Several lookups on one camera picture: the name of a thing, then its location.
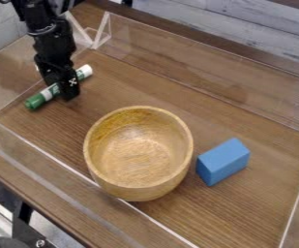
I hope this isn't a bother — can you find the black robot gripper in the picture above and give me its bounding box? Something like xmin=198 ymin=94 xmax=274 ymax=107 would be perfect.
xmin=12 ymin=0 xmax=81 ymax=101

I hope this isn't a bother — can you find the green Expo marker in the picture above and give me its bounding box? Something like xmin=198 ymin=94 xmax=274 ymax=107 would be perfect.
xmin=25 ymin=64 xmax=94 ymax=110

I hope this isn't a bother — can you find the brown wooden bowl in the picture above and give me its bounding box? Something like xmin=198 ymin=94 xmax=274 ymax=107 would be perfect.
xmin=84 ymin=106 xmax=194 ymax=202

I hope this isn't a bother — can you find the blue foam block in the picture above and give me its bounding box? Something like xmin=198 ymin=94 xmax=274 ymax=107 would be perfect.
xmin=195 ymin=139 xmax=251 ymax=186

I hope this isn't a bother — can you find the black table leg bracket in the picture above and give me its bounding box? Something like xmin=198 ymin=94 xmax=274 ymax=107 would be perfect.
xmin=13 ymin=201 xmax=58 ymax=248

